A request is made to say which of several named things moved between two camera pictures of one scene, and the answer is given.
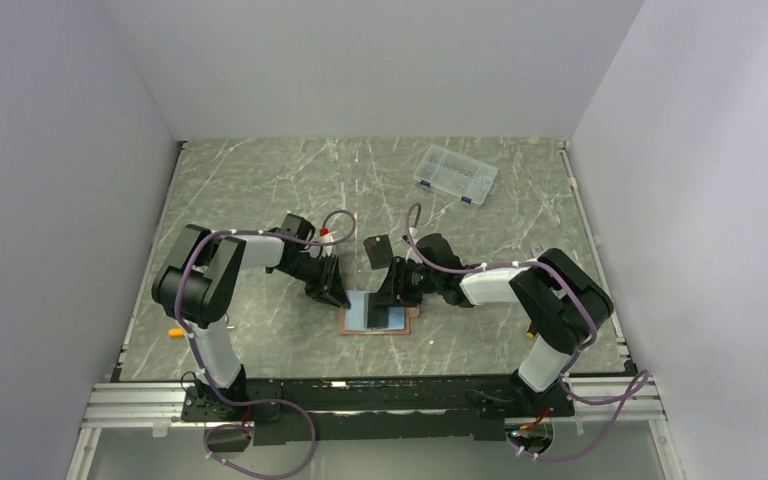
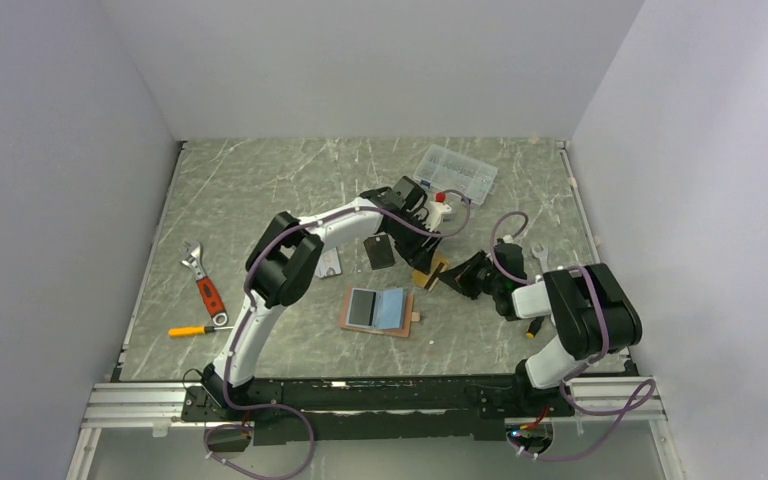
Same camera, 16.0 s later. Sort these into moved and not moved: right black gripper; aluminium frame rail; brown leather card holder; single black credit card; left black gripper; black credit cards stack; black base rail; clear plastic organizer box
Moved: left black gripper; single black credit card; right black gripper
Not moved: brown leather card holder; clear plastic organizer box; aluminium frame rail; black base rail; black credit cards stack
